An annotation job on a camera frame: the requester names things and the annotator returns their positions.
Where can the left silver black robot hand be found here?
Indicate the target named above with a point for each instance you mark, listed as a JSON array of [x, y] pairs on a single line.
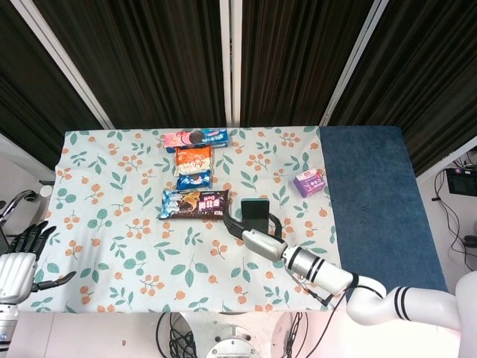
[[15, 272]]

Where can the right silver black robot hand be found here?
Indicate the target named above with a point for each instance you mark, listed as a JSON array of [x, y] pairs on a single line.
[[262, 244]]

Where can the black smartphone with teal edge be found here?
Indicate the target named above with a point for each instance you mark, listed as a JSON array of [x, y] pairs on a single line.
[[255, 214]]

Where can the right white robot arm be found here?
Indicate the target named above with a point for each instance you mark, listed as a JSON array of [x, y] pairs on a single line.
[[328, 274]]

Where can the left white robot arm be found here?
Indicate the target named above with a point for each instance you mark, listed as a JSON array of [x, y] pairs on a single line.
[[7, 324]]

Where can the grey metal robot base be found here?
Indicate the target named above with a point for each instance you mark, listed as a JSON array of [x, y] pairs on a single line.
[[233, 341]]

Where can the brown chocolate snack packet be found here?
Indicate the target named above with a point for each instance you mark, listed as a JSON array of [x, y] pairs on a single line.
[[197, 205]]

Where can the purple tissue pack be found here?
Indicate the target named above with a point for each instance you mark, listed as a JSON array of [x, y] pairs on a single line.
[[307, 182]]

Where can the blue Oreo packet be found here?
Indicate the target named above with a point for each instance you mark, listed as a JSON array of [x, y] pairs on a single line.
[[194, 181]]

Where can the orange snack packet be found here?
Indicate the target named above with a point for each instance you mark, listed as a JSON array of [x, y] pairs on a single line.
[[194, 160]]

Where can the floral white tablecloth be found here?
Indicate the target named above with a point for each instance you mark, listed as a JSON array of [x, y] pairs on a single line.
[[149, 253]]

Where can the pink and blue Oreo box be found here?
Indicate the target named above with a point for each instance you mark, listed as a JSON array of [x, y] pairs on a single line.
[[212, 137]]

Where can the blue fabric table cover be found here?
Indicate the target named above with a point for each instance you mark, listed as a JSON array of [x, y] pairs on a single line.
[[365, 168]]

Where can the dark pleated curtain panel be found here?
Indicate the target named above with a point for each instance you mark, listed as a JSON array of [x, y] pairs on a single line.
[[298, 59], [30, 100], [149, 59], [428, 74]]

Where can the chrome chair frame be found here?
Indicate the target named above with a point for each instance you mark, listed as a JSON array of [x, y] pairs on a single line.
[[16, 201]]

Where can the white upright frame post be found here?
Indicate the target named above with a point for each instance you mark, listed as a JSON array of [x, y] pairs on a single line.
[[230, 63]]

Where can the white slanted frame post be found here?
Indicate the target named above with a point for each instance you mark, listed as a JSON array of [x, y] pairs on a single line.
[[354, 63], [63, 63]]

